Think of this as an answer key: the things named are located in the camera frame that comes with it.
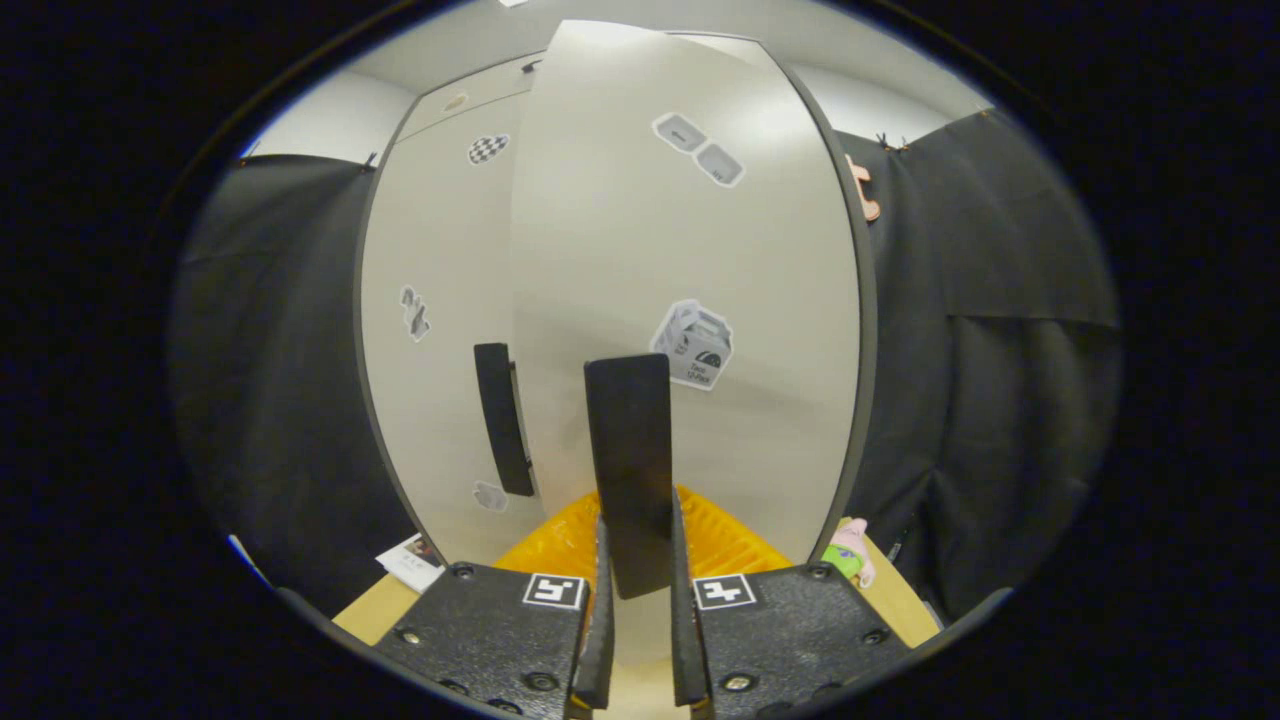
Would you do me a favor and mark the green and pink plush toy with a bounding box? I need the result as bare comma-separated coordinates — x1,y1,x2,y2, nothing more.
822,517,877,589

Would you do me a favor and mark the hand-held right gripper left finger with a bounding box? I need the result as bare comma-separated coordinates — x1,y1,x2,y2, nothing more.
372,490,617,720

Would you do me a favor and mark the grey cabinet door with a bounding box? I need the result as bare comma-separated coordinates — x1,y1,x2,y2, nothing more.
360,100,546,566
508,20,863,666

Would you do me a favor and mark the black backdrop cloth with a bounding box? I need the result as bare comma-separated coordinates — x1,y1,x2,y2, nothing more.
170,105,1121,626

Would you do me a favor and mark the white leaflet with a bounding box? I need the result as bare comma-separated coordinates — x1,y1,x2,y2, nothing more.
376,533,447,594

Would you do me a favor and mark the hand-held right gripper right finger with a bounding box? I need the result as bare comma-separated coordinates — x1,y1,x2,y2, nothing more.
668,485,913,720

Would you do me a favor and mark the grey cabinet drawer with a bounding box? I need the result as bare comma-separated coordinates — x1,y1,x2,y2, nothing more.
400,55,546,141

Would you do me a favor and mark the grey double-door shoe cabinet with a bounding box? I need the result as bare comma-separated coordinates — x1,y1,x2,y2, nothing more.
355,30,881,571

